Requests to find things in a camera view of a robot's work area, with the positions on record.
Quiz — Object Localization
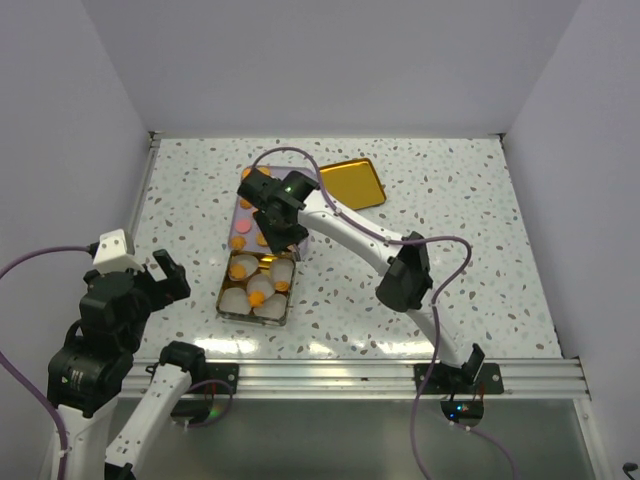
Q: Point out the orange rosette cookie left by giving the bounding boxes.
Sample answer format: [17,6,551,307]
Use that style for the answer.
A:
[230,235,247,250]

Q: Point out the gold tin lid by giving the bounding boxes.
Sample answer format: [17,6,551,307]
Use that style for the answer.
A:
[320,158,387,211]

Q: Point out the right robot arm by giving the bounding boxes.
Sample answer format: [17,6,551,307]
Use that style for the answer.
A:
[238,168,484,393]

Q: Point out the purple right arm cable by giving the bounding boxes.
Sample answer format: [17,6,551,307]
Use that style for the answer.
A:
[252,146,516,480]

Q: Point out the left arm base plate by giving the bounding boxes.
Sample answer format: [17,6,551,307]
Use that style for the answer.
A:
[197,362,240,398]

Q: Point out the orange flower cookie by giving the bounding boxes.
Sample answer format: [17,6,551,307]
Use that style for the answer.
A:
[228,263,248,281]

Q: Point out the white paper cup bottom-left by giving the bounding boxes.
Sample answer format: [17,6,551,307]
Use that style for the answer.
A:
[218,288,252,315]

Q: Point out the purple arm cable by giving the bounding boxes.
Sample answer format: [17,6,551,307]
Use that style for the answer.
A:
[252,146,516,480]
[0,243,99,480]

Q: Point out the orange fish cookie bottom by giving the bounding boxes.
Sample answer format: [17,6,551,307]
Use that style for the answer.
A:
[248,290,267,308]

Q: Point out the gold cookie tin box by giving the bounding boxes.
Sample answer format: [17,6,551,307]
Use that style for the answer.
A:
[216,251,296,327]

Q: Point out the white paper cup top-left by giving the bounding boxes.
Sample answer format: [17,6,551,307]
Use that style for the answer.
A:
[227,254,259,281]

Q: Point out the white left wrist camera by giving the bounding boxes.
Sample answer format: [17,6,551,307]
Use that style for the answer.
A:
[93,229,141,274]

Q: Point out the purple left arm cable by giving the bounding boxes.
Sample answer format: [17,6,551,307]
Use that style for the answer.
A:
[0,243,99,480]

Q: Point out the white paper cup centre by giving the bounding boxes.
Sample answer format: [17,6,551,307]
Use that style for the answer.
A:
[246,274,275,299]

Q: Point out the aluminium front rail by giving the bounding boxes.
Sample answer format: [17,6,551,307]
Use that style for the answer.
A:
[107,356,586,401]

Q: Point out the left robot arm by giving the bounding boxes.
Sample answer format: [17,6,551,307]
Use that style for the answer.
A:
[47,250,208,479]

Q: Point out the white paper cup top-right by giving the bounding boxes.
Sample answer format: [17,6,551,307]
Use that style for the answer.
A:
[269,258,295,288]

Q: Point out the metal tongs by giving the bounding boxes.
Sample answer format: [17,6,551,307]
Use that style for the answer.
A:
[291,245,302,262]

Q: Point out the pink round cookie left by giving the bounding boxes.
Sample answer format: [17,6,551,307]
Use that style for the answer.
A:
[234,218,252,234]

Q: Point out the white paper cup bottom-right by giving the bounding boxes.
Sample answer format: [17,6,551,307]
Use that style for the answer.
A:
[253,294,287,320]

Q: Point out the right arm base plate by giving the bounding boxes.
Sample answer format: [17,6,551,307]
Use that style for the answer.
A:
[422,362,505,396]

